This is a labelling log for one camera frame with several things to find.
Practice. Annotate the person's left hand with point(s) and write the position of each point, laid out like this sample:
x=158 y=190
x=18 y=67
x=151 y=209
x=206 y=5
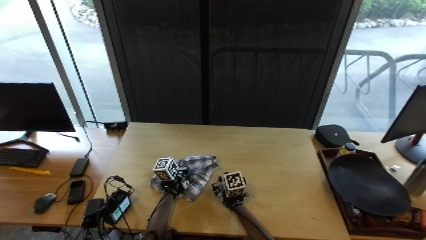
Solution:
x=176 y=182

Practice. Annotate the person's right hand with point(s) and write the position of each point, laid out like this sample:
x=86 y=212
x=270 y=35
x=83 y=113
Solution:
x=231 y=196

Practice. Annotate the grey checkered cloth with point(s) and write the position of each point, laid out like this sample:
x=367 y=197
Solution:
x=200 y=173

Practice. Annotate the right glove white marker cube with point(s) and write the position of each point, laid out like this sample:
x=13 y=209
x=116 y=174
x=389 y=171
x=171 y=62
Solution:
x=235 y=181

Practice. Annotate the glove white marker cube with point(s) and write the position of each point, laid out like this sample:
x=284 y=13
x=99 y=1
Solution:
x=235 y=181
x=166 y=168

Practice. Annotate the left glove white marker cube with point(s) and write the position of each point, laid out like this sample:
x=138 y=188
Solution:
x=166 y=168

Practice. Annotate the phone with lit screen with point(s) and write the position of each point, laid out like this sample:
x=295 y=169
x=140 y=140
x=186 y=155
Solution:
x=120 y=206

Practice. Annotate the small black desk socket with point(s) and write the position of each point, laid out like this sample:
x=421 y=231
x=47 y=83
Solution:
x=115 y=126

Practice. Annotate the black charger box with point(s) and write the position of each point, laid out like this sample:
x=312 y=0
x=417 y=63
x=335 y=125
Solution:
x=92 y=211

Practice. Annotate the black power adapter brick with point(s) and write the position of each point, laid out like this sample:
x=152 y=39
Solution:
x=79 y=167

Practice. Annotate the black slim phone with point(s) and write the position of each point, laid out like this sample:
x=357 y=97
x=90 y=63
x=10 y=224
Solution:
x=76 y=192

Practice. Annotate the dark wooden tray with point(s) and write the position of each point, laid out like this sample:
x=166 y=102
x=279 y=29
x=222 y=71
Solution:
x=331 y=173

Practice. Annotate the black zip pouch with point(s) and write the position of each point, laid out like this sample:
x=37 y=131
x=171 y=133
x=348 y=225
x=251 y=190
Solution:
x=333 y=135

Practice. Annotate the small dark-capped bottle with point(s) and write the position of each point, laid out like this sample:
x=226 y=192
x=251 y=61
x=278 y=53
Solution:
x=349 y=148

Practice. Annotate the black computer mouse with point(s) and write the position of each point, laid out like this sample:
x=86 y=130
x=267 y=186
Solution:
x=45 y=202

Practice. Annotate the black oval dish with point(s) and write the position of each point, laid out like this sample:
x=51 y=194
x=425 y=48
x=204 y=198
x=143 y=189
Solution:
x=368 y=185

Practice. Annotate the yellow flat ruler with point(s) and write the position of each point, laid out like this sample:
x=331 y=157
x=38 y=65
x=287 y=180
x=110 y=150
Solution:
x=29 y=171

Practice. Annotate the dark mesh window panel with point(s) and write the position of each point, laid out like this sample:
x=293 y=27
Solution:
x=222 y=63

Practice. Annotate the black keyboard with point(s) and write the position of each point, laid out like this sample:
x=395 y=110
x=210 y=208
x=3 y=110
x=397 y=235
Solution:
x=21 y=157

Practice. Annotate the black forked monitor stand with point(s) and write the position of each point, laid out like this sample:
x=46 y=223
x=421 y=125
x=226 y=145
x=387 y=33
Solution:
x=22 y=141

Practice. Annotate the small white clip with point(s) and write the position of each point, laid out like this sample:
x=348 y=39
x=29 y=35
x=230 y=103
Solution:
x=395 y=168

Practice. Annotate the large black computer monitor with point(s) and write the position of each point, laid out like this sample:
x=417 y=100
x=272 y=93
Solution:
x=31 y=106

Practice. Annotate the red snack packet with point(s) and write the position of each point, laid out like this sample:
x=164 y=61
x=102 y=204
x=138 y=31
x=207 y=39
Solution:
x=413 y=216

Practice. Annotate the grey round monitor stand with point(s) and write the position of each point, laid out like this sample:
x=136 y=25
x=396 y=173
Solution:
x=413 y=150

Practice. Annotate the tilted black monitor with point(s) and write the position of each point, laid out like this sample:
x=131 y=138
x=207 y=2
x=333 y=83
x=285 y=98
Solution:
x=411 y=116

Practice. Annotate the grey metal bike rack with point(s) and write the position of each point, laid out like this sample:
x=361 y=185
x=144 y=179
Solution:
x=392 y=83

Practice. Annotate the grey window frame post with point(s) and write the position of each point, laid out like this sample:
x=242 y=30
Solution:
x=55 y=60

